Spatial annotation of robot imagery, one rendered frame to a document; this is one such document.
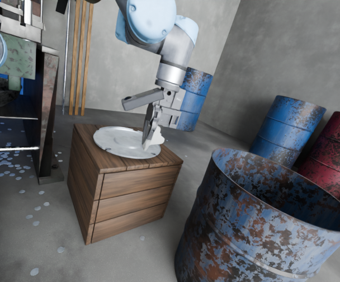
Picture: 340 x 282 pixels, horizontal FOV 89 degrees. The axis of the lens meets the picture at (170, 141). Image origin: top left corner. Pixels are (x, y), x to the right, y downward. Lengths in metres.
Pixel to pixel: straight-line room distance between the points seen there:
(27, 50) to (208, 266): 1.02
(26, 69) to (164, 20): 0.74
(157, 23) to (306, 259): 0.59
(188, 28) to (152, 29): 0.18
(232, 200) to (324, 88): 2.90
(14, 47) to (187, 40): 0.69
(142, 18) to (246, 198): 0.43
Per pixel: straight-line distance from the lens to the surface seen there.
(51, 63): 0.91
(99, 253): 0.83
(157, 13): 0.32
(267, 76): 3.50
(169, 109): 0.49
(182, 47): 0.48
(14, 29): 1.05
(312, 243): 0.55
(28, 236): 0.89
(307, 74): 3.36
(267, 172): 0.88
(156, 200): 0.85
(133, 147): 0.73
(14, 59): 0.96
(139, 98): 0.48
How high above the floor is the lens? 0.67
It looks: 19 degrees down
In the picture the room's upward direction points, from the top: 18 degrees clockwise
